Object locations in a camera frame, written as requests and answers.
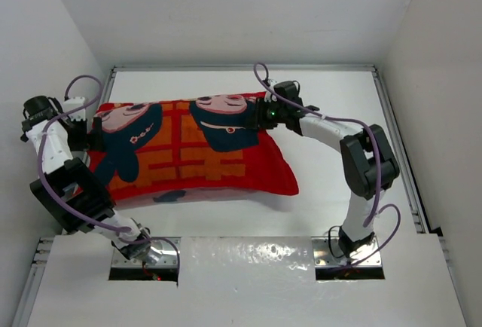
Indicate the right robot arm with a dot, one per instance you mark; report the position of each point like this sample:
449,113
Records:
369,163

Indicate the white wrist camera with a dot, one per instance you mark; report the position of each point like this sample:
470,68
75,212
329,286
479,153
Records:
75,108
270,94

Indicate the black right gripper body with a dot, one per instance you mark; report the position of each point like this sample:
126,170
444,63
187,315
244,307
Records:
269,114

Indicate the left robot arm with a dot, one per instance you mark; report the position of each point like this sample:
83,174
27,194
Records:
79,158

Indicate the metal base plate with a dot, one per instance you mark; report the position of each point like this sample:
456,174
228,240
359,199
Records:
159,253
329,257

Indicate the white front cover board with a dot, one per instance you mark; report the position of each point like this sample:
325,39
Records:
246,282

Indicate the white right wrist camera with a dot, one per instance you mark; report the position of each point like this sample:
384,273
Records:
270,94

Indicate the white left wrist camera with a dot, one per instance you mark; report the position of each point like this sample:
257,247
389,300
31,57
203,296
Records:
75,108

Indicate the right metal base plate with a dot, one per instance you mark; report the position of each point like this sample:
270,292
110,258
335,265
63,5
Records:
329,257

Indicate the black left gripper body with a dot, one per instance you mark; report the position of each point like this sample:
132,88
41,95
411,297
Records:
77,136

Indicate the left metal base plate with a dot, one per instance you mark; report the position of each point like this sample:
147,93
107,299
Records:
159,253

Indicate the red and pink pillowcase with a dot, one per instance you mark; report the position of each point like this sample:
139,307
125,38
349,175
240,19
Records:
170,150

